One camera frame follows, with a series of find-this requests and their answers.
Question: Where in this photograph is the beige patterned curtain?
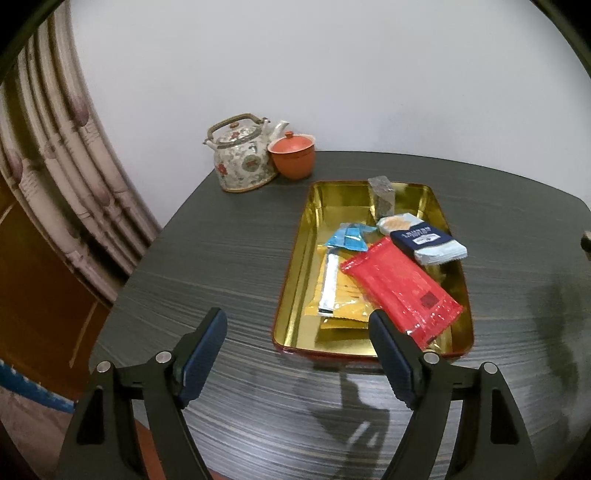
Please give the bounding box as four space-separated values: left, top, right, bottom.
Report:
0 9 162 305

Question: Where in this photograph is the floral ceramic teapot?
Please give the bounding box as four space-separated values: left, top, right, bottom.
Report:
203 113 291 192

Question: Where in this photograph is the blue candy packet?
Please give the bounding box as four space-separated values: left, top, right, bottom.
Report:
324 223 377 252

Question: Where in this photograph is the orange lidded tea cup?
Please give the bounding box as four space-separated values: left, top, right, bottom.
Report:
268 131 317 180

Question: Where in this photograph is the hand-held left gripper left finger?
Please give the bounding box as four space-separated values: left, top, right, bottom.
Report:
55 308 228 480

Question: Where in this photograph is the red tin box gold inside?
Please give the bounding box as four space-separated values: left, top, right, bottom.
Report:
271 180 475 361

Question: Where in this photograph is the yellow snack packet silver seam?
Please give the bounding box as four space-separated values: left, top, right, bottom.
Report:
318 247 377 320
318 316 372 344

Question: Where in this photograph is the navy and white snack packet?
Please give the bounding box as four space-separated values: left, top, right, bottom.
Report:
376 213 468 267

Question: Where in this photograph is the blue cloth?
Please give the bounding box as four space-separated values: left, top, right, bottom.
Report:
0 362 75 416

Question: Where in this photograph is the grey snack bar packet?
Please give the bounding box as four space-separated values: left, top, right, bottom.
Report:
368 176 396 219

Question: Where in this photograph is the red snack packet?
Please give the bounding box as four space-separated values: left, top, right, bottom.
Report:
340 237 464 348

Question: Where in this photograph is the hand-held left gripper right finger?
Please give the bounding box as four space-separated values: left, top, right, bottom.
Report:
368 310 539 480

